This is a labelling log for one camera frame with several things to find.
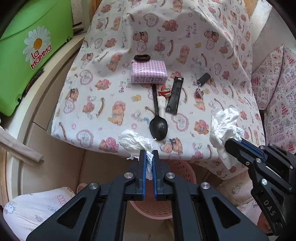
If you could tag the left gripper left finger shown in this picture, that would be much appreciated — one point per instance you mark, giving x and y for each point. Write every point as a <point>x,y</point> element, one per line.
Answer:
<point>98,211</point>

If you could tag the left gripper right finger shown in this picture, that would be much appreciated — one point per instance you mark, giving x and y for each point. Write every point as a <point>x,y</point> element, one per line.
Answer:
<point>200,212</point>

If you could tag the white tissue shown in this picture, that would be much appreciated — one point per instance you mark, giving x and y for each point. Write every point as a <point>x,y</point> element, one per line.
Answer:
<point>223,128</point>
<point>133,143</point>

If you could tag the black cylinder keychain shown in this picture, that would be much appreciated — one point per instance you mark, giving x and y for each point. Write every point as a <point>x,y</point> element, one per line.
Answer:
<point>203,79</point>

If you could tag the black sachet packet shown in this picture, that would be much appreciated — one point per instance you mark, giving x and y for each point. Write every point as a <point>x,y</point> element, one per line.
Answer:
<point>173,102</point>

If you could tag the black plastic spoon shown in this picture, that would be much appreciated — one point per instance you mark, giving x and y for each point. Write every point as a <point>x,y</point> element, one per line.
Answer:
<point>158,126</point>

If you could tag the pink checkered tissue pack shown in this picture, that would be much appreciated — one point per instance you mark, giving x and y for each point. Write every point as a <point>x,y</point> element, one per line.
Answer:
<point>149,72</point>

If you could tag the white plastic tube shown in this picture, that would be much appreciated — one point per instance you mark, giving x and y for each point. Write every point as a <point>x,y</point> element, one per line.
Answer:
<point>162,106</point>

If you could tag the pink plastic trash basket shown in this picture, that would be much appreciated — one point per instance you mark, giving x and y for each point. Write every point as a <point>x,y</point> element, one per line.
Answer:
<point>155,205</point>

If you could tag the white cabinet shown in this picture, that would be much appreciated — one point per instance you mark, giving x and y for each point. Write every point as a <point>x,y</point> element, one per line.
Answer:
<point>30,125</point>

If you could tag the patchwork print cloth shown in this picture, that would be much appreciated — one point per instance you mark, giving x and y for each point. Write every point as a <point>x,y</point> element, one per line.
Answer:
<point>273,84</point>

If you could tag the hello kitty pyjama leg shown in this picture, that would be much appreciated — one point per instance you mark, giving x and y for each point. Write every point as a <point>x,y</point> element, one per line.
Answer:
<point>26,212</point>

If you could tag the wooden plank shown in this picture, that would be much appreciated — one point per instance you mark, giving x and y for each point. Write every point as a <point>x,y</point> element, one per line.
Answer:
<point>19,150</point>

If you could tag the teddy bear print cloth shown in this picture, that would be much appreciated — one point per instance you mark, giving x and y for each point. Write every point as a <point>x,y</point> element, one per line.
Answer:
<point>206,43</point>

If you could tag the green plastic storage box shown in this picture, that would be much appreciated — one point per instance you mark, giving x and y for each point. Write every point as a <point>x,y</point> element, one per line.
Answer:
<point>38,30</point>

